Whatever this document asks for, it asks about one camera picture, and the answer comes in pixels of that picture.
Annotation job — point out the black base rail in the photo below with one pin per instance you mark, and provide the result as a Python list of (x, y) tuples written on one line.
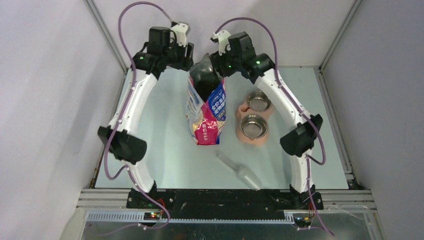
[(225, 204)]

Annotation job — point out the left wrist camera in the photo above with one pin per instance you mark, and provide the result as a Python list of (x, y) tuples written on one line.
[(181, 31)]

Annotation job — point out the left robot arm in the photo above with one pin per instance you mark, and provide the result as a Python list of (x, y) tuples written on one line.
[(166, 47)]

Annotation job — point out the far steel bowl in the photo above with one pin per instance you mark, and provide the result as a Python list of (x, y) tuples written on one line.
[(258, 101)]

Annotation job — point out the clear plastic scoop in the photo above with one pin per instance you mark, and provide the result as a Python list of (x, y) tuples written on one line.
[(245, 174)]

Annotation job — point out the steel bowl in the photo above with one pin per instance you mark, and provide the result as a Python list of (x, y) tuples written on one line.
[(254, 126), (258, 101)]

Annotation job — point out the pet food bag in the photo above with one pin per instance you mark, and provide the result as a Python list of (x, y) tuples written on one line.
[(206, 103)]

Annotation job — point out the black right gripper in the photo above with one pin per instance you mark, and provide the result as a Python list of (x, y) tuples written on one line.
[(218, 61)]

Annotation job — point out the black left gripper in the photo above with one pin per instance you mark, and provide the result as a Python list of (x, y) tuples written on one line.
[(186, 62)]

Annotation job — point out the near steel bowl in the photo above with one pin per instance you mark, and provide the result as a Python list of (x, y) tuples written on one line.
[(254, 126)]

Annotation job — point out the aluminium frame front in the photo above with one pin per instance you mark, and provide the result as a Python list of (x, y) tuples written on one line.
[(110, 205)]

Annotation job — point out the pink double bowl stand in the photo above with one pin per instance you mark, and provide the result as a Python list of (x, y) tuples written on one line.
[(244, 110)]

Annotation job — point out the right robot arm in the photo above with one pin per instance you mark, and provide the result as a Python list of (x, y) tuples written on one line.
[(303, 126)]

